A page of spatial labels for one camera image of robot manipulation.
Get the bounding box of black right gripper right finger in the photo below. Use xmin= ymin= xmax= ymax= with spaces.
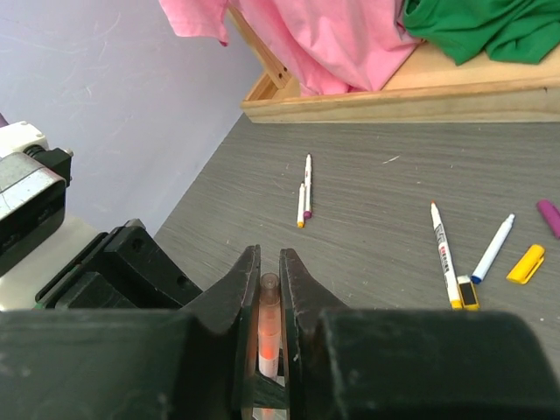
xmin=279 ymin=248 xmax=347 ymax=419

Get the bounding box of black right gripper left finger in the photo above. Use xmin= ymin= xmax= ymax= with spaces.
xmin=181 ymin=245 xmax=261 ymax=419

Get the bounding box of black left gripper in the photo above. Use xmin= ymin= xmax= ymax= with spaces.
xmin=34 ymin=219 xmax=202 ymax=310

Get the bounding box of orange highlighter pen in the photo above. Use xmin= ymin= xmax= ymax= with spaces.
xmin=258 ymin=304 xmax=281 ymax=382

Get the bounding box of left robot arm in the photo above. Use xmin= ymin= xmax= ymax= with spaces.
xmin=1 ymin=216 xmax=201 ymax=311

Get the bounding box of white pen yellow end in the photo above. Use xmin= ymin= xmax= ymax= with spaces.
xmin=297 ymin=182 xmax=305 ymax=228

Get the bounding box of white pen purple end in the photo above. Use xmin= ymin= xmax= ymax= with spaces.
xmin=304 ymin=153 xmax=312 ymax=220

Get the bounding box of yellow pen cap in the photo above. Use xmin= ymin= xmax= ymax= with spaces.
xmin=506 ymin=244 xmax=546 ymax=284

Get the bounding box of purple pen cap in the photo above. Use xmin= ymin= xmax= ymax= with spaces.
xmin=536 ymin=199 xmax=560 ymax=239

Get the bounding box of white marker orange tip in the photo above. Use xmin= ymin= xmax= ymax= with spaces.
xmin=430 ymin=201 xmax=463 ymax=310

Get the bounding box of yellow black eraser cap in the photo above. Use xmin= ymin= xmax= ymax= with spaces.
xmin=457 ymin=276 xmax=480 ymax=311

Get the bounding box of white marker blue end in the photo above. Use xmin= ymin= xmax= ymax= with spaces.
xmin=470 ymin=213 xmax=515 ymax=284

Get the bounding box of wooden rack base tray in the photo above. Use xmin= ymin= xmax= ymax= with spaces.
xmin=241 ymin=44 xmax=559 ymax=123

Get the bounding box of pink shirt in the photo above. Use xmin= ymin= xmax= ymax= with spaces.
xmin=160 ymin=0 xmax=418 ymax=95

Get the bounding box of green cloth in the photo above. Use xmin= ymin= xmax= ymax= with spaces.
xmin=402 ymin=0 xmax=559 ymax=66

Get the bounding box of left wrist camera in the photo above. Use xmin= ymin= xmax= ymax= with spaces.
xmin=1 ymin=122 xmax=74 ymax=275

